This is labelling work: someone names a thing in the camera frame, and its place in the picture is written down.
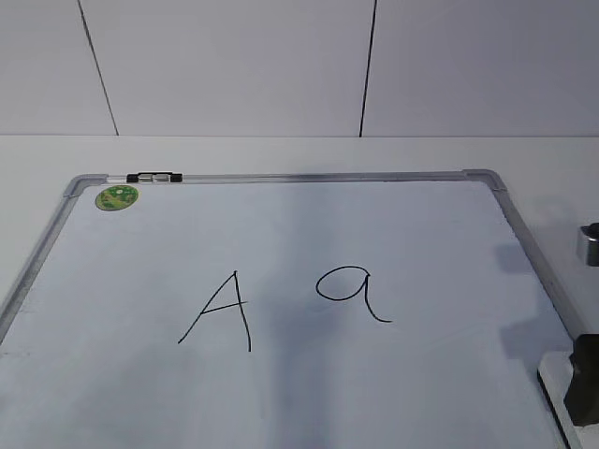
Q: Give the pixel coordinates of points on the white rectangular board eraser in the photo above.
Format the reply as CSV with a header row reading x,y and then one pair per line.
x,y
554,375

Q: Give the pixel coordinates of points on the white framed whiteboard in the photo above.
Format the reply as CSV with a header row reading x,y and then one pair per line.
x,y
386,310

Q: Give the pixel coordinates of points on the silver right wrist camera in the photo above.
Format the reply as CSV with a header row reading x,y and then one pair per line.
x,y
588,244

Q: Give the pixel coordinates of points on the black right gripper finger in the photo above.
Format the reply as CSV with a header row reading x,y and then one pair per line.
x,y
581,397

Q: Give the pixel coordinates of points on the black silver hanging clip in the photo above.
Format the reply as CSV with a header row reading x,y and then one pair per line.
x,y
154,177

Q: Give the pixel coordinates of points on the round green magnet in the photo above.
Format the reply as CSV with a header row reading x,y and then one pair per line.
x,y
117,197

